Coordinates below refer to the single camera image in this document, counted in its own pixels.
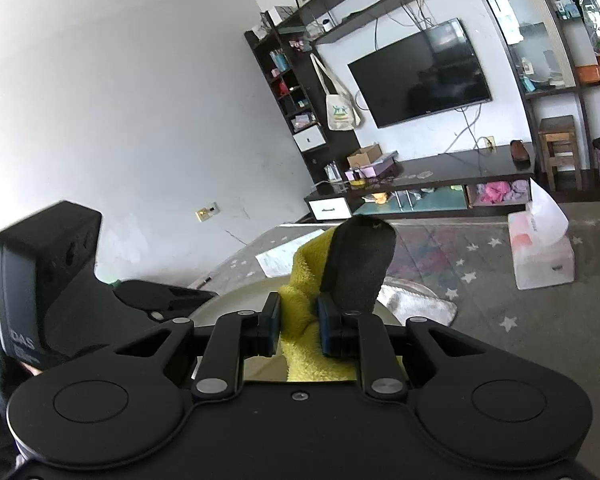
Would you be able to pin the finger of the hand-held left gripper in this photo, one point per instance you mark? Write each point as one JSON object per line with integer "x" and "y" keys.
{"x": 170, "y": 300}

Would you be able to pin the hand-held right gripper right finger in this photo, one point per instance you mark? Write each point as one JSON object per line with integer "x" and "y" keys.
{"x": 326, "y": 330}

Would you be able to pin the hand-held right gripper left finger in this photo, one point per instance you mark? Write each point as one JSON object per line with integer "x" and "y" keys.
{"x": 275, "y": 327}

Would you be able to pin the white bowl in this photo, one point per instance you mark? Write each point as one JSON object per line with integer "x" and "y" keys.
{"x": 230, "y": 302}

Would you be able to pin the yellow cleaning cloth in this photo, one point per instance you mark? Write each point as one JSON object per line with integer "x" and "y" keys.
{"x": 305, "y": 280}

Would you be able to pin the paper sheets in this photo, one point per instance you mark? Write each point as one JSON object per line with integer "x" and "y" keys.
{"x": 285, "y": 255}

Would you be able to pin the white towel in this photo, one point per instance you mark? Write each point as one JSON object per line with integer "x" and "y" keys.
{"x": 420, "y": 302}

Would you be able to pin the clear glass jar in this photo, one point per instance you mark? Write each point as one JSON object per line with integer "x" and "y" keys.
{"x": 332, "y": 172}

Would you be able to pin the purple flat box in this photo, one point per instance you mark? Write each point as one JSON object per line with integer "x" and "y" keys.
{"x": 380, "y": 167}

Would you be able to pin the dark shelf unit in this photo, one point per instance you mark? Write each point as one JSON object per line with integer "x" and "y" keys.
{"x": 330, "y": 155}

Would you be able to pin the cardboard box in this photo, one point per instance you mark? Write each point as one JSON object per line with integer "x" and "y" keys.
{"x": 364, "y": 157}

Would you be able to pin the grey star-print tablecloth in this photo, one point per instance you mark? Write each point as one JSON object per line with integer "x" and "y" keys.
{"x": 505, "y": 320}

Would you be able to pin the white drawer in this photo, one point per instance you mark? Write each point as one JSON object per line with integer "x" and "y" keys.
{"x": 310, "y": 138}

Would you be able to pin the dark television cabinet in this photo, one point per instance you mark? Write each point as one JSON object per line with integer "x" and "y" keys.
{"x": 455, "y": 170}

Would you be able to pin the cream tote bag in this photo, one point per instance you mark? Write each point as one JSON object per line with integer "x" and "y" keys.
{"x": 342, "y": 112}

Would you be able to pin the pink clothes pile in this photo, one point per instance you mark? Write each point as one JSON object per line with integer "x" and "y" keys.
{"x": 500, "y": 192}

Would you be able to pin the white tissue pack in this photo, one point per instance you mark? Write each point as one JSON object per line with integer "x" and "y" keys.
{"x": 540, "y": 255}

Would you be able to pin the brown shoe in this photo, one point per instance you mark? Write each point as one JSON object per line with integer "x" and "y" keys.
{"x": 520, "y": 151}

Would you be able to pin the wooden stool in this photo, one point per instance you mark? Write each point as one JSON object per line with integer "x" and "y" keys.
{"x": 560, "y": 127}

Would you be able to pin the orange box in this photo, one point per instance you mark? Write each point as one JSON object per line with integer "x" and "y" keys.
{"x": 590, "y": 75}

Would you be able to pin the glass display cabinet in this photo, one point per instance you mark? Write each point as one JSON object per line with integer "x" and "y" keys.
{"x": 545, "y": 35}

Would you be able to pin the wall socket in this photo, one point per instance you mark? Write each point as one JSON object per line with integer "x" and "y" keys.
{"x": 489, "y": 143}
{"x": 207, "y": 211}

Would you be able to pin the wall-mounted television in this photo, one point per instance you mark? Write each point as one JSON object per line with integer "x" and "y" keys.
{"x": 420, "y": 75}

